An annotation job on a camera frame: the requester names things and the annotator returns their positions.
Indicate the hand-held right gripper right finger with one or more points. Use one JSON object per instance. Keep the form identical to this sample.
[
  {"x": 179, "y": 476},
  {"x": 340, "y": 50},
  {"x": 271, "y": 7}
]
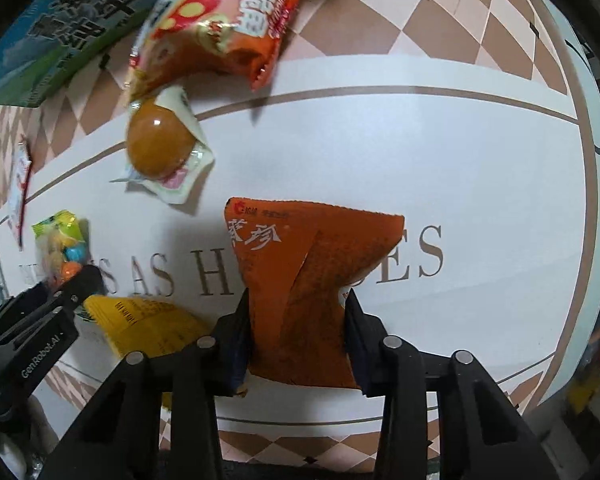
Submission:
[{"x": 354, "y": 345}]

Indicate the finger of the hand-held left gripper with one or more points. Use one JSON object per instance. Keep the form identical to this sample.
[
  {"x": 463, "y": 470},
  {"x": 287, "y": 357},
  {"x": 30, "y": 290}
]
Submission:
[{"x": 85, "y": 285}]

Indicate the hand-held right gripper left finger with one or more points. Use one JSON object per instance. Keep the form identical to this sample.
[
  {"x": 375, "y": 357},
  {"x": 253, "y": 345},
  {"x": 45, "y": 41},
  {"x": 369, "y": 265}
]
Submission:
[{"x": 237, "y": 360}]

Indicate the orange snack packet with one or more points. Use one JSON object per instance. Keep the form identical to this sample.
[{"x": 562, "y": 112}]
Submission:
[{"x": 300, "y": 270}]

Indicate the printed cardboard box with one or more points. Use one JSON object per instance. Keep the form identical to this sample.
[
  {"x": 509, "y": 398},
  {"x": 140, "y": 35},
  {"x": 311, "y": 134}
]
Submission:
[{"x": 55, "y": 30}]

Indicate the colourful candy bag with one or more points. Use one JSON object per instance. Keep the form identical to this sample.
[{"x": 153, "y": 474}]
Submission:
[{"x": 62, "y": 245}]

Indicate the yellow panda snack packet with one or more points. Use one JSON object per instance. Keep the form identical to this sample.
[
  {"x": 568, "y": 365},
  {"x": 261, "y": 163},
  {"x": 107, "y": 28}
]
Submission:
[{"x": 145, "y": 325}]

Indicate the red white snack packet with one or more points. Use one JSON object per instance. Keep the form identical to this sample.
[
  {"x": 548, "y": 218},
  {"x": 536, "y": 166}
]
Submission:
[{"x": 19, "y": 195}]

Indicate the braised egg packet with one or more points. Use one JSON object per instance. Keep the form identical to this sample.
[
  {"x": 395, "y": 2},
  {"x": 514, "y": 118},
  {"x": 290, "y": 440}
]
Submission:
[{"x": 155, "y": 145}]

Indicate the checkered tablecloth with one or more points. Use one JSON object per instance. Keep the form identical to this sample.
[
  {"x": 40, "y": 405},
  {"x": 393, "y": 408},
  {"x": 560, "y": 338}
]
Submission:
[{"x": 430, "y": 135}]

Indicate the red panda snack packet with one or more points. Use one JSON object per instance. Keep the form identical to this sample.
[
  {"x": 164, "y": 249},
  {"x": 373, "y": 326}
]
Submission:
[{"x": 215, "y": 25}]

